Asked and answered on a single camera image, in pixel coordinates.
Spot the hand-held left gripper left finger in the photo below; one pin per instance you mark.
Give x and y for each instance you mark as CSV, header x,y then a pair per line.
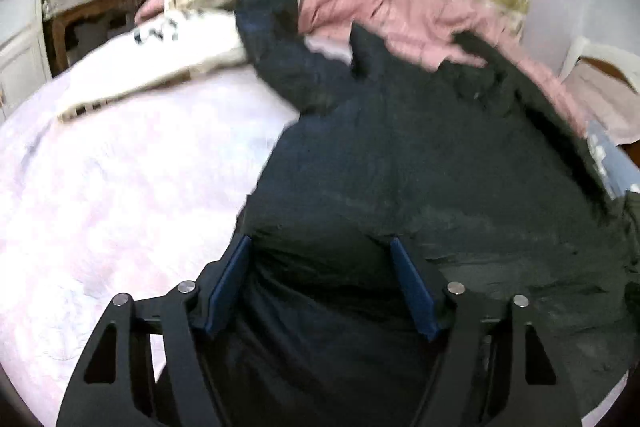
x,y
231,287

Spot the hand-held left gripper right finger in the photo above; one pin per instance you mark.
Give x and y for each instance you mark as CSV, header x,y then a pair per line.
x,y
411,287

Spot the large dark jacket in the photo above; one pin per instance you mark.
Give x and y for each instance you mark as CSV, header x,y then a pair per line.
x,y
390,167

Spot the olive green garment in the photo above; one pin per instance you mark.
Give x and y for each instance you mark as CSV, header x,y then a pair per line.
x,y
632,227

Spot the blue floral pillow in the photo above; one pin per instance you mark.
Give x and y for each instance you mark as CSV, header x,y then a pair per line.
x,y
612,162

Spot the cream printed blanket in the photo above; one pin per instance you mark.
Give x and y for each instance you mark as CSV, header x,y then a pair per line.
x,y
165,57

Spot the pink quilt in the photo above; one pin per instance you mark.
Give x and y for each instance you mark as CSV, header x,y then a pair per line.
x,y
400,7

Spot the wooden headboard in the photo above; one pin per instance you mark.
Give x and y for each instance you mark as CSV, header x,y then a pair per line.
x,y
607,68

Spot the wooden side table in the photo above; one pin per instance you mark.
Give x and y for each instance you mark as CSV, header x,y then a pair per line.
x,y
90,14

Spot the white cabinet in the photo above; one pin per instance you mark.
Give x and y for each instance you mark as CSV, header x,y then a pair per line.
x,y
17,47

